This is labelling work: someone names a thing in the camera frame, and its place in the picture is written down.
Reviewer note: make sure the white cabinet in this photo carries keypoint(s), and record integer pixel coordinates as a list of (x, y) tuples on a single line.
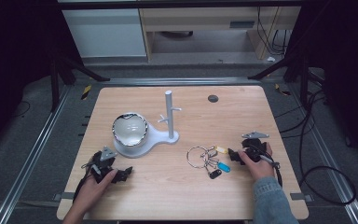
[(105, 32)]

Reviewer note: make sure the black tripod stand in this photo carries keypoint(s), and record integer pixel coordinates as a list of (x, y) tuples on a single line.
[(303, 74), (55, 84)]

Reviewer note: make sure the grey table bracket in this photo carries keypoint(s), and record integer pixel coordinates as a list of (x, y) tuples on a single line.
[(62, 196), (301, 197)]

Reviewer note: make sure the person's left hand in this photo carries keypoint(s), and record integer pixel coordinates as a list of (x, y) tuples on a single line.
[(92, 191)]

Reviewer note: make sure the metal floor rail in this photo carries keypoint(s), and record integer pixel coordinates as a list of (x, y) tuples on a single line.
[(28, 158), (180, 81), (332, 174)]

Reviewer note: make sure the white peg stand with base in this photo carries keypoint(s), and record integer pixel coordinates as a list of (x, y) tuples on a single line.
[(169, 124)]

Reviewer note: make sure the person's right hand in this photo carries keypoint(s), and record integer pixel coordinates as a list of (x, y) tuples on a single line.
[(259, 169)]

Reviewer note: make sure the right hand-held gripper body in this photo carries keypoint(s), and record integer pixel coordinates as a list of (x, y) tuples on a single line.
[(254, 146)]

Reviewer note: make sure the shiny silver bowl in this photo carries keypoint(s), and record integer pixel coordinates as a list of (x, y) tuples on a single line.
[(130, 129)]

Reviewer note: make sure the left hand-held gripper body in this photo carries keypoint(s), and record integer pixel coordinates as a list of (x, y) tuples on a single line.
[(102, 161)]

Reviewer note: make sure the yellow black tape strip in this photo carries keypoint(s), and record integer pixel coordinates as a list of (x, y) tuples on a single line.
[(282, 90), (86, 92)]

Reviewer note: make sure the small white floor object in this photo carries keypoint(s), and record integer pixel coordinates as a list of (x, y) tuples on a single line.
[(271, 59)]

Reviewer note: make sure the grey table grommet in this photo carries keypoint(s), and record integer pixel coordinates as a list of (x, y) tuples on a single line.
[(213, 98)]

